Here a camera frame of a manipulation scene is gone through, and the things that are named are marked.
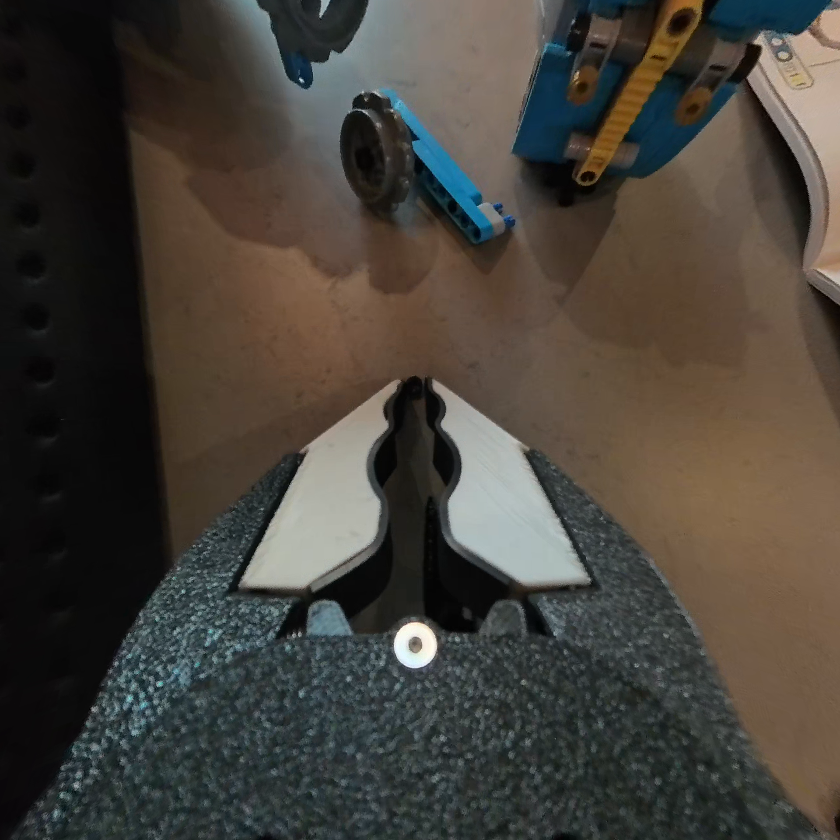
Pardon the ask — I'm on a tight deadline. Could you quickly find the dark grey toy gear wheel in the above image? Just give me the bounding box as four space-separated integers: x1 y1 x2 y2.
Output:
339 91 421 219

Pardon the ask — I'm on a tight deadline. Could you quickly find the blue toy beam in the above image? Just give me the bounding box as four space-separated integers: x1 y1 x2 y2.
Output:
387 88 517 247

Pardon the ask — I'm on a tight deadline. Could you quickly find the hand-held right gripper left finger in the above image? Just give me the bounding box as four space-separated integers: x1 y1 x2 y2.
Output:
238 378 411 621

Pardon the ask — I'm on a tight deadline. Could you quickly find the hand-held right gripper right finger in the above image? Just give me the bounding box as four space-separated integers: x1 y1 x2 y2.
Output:
423 376 593 622

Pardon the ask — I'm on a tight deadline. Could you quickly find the dark grey toy track piece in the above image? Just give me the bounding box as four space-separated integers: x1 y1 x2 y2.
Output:
255 0 370 88

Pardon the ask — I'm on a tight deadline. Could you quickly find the grey desk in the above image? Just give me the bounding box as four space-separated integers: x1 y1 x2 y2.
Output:
112 0 840 840

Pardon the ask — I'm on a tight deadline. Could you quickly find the instruction booklet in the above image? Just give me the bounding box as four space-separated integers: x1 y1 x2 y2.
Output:
747 26 840 304

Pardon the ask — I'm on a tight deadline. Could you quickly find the blue toy robot vehicle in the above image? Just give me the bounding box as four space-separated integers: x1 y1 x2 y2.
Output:
511 0 836 206

